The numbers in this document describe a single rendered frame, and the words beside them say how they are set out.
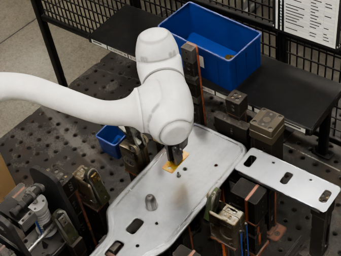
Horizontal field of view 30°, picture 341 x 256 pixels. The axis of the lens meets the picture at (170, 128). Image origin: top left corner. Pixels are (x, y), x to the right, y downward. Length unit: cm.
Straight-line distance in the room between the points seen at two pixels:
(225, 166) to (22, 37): 255
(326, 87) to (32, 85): 95
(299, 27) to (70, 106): 84
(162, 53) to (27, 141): 114
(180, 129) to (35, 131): 123
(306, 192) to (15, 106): 226
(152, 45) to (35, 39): 272
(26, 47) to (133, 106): 275
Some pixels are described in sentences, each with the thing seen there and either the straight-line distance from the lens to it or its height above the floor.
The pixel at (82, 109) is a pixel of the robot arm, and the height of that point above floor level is 146.
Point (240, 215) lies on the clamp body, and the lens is 169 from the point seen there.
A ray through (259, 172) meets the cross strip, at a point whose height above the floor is 100.
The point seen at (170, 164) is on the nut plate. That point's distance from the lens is 178.
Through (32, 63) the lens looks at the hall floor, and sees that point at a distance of 396.
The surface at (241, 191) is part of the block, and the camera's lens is 182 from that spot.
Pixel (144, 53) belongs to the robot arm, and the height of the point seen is 150.
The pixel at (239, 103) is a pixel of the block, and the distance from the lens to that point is 191.
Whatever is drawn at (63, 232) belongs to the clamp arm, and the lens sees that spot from 175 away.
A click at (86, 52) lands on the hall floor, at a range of 392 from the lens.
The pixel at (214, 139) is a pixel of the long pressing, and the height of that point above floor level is 100.
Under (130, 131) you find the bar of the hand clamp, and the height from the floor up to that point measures 113.
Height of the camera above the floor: 243
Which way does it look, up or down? 47 degrees down
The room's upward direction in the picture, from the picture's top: 10 degrees counter-clockwise
